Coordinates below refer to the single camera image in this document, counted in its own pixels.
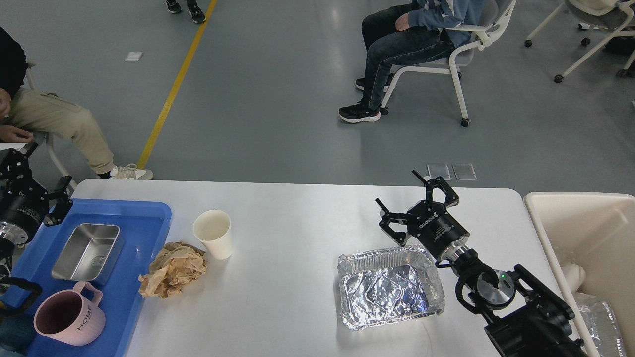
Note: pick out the beige plastic bin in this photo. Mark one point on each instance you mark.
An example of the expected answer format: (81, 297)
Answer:
(595, 231)

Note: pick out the white office chair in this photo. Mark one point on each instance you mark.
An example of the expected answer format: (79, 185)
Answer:
(495, 17)

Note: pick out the blue plastic tray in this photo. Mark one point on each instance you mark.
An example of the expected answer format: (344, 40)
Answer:
(143, 227)

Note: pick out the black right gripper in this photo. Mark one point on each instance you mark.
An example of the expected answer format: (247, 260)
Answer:
(436, 228)

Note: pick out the white paper cup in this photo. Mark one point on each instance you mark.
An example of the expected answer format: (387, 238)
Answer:
(213, 229)

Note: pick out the steel rectangular container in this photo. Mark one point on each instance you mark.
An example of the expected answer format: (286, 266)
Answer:
(90, 254)

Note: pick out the pink mug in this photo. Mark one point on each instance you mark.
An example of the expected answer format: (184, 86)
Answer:
(71, 316)

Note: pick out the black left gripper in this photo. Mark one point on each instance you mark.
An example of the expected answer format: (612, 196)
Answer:
(22, 216)

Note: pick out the aluminium foil tray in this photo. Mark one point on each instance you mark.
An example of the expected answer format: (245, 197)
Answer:
(389, 285)

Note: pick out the crumpled brown paper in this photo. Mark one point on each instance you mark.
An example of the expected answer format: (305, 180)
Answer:
(176, 265)

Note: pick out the person in beige trousers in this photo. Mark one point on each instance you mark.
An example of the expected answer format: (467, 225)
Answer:
(24, 111)

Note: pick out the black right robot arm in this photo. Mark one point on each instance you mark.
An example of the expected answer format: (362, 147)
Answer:
(524, 317)

